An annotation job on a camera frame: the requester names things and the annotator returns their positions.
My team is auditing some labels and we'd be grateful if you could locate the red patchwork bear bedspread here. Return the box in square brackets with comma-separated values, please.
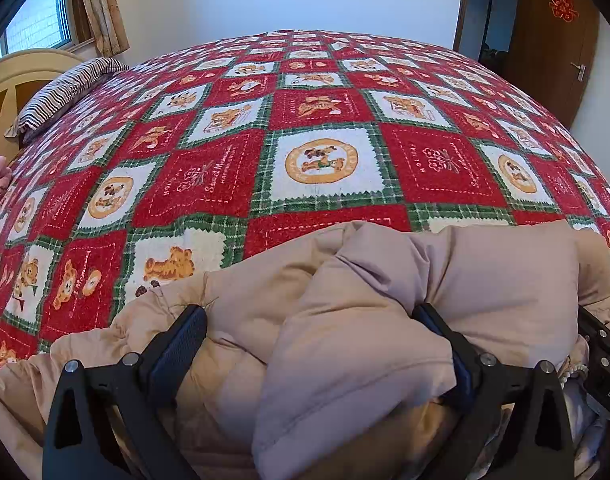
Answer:
[0, 30, 610, 367]

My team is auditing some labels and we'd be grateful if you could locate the brown wooden door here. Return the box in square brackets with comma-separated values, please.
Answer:
[503, 0, 599, 127]

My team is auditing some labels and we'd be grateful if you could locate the striped pillow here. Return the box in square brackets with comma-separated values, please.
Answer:
[5, 58, 128, 139]

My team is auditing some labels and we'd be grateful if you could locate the silver door handle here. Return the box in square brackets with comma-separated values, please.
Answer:
[570, 62, 587, 82]

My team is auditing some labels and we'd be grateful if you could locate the beige patterned right curtain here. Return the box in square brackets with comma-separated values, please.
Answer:
[83, 0, 130, 58]

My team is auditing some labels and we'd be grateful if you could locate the window with blue frame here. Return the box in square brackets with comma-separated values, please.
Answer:
[0, 0, 76, 58]

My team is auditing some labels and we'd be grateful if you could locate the light pink quilted puffer jacket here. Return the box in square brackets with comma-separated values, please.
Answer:
[0, 221, 610, 479]

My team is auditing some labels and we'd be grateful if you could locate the cream and wood headboard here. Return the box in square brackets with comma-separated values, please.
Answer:
[0, 49, 83, 160]

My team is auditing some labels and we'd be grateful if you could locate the red double happiness decoration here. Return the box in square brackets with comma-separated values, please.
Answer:
[549, 0, 579, 23]

